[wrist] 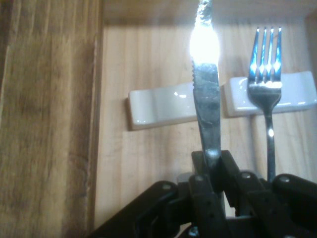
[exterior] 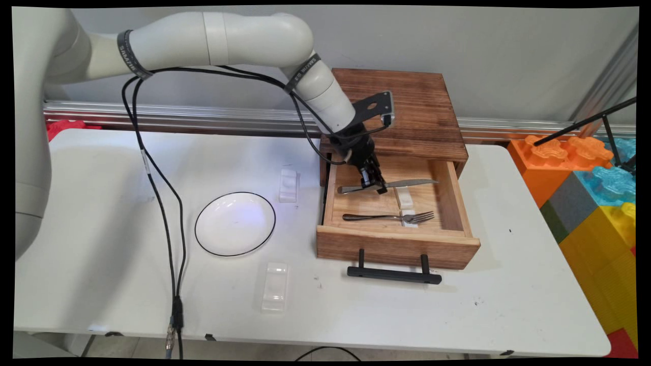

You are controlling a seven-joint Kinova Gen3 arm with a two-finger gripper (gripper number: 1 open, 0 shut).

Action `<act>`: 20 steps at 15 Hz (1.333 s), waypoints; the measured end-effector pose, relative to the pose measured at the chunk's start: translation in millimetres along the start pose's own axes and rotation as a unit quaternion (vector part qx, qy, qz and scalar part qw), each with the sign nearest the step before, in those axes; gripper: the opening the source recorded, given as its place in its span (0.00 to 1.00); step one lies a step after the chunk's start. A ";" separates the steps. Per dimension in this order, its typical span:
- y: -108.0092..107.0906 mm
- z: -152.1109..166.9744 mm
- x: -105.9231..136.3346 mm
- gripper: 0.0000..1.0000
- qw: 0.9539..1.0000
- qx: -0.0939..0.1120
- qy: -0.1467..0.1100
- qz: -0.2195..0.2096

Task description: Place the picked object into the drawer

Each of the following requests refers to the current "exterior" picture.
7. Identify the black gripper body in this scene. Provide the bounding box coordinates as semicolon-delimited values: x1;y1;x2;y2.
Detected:
330;125;382;176

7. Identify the silver table knife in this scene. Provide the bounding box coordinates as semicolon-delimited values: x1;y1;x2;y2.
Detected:
337;179;439;195

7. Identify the silver fork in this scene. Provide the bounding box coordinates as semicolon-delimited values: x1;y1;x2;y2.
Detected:
342;211;435;226

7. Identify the light wooden drawer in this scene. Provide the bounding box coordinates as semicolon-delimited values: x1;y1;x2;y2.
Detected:
316;152;481;270

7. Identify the dark wooden drawer cabinet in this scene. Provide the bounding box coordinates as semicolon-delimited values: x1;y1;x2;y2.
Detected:
319;69;469;187

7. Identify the white plate with black rim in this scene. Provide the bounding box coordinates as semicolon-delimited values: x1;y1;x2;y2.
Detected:
195;192;277;257

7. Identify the translucent plastic cutlery rest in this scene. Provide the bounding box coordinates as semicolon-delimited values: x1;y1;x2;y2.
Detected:
261;262;289;312

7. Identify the orange giant building block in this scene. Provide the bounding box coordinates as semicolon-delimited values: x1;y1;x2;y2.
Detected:
507;135;613;209

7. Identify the grey giant building block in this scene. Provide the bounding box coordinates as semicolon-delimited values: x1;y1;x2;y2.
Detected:
540;172;601;243

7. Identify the black tripod stand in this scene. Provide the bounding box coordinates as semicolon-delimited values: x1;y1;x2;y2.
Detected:
533;97;637;176

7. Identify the yellow giant building block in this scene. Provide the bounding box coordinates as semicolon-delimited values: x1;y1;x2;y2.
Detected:
558;202;639;351

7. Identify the blue translucent building block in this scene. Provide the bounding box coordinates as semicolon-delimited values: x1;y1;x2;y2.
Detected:
587;137;637;206

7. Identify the red giant building block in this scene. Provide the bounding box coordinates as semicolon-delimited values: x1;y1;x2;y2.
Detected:
604;328;639;359

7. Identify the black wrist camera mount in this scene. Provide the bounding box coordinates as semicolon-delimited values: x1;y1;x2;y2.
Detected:
352;91;395;129

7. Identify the black drawer handle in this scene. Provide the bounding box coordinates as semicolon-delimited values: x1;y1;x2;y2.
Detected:
347;249;442;285

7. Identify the black velcro arm strap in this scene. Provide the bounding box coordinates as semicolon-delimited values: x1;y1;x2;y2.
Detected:
283;53;321;95
117;29;154;81

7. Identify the aluminium wall rail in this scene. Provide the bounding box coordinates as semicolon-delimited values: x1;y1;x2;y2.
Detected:
43;101;636;145

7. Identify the black floor cable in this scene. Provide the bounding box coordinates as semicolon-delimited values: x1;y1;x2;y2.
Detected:
294;346;363;362

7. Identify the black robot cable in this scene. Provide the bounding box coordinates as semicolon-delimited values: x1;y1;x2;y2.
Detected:
121;65;367;356
125;65;367;359

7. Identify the aluminium corner post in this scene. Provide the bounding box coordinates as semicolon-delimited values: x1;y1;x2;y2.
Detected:
567;25;639;138

